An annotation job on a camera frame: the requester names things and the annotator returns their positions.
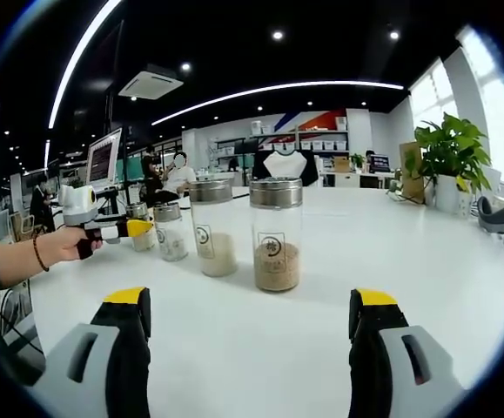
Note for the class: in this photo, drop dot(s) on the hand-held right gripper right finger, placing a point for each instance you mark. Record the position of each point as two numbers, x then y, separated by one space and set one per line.
391 374

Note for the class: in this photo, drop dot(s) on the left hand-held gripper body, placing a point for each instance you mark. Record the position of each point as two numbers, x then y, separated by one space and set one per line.
77 209

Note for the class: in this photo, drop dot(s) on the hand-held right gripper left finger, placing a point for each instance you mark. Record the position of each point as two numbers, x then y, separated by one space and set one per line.
90 374

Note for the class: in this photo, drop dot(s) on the short seasoning bottle beige powder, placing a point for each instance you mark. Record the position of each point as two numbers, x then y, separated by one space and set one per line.
143 243

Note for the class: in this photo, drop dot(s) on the short seasoning bottle white powder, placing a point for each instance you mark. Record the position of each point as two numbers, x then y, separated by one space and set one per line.
172 248

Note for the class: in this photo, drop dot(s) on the tall seasoning bottle white grains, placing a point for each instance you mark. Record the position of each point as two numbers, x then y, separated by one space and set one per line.
217 257

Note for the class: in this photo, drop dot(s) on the tall seasoning bottle brown grains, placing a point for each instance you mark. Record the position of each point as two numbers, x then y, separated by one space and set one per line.
277 270

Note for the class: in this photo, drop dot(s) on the person's left hand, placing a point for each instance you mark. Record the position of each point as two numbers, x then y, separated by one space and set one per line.
62 246

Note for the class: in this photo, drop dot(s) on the white laptop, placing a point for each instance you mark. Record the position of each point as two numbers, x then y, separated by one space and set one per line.
103 157

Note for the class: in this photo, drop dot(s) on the teal partition panel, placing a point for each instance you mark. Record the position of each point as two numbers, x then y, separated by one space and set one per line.
132 167

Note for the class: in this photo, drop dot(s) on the curved ceiling strip light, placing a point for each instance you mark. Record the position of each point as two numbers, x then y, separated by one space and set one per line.
321 82
64 75

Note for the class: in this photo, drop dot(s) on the black vertical pole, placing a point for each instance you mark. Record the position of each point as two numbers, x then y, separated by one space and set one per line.
114 78

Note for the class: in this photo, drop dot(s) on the metal storage shelf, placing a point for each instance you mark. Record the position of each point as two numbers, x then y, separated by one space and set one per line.
243 138

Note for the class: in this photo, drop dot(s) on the ceiling air conditioner unit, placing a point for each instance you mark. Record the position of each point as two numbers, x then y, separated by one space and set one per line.
151 82

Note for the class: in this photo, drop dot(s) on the white black raglan shirt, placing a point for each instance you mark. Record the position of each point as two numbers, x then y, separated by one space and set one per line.
284 163

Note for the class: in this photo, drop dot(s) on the white patterned cup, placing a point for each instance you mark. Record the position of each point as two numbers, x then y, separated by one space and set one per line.
464 205

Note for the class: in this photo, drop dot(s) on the grey headset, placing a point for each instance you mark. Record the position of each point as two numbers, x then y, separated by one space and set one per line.
495 215

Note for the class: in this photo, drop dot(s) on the row of white storage bins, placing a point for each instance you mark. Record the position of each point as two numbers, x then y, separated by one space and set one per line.
325 145

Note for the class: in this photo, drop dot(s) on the tall brown cardboard box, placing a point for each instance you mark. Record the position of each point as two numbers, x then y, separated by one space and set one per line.
410 170

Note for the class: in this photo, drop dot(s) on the dark computer monitor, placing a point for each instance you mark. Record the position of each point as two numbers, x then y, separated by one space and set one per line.
380 163

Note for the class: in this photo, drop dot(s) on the small cardboard box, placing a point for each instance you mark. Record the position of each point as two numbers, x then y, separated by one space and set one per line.
342 163

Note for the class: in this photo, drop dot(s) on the small potted plant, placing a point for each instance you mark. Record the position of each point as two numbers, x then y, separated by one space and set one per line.
357 161

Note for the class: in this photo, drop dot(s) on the large potted green plant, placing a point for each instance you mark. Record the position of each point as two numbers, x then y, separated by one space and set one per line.
454 148

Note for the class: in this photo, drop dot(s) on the round ceiling spotlights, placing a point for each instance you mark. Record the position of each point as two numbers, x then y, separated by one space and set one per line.
277 34

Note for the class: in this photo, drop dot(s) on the large bright window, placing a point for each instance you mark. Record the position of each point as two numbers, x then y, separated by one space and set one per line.
499 104
434 96

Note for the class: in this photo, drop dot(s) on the red blue wall graphic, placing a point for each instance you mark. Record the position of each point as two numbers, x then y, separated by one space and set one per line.
325 118

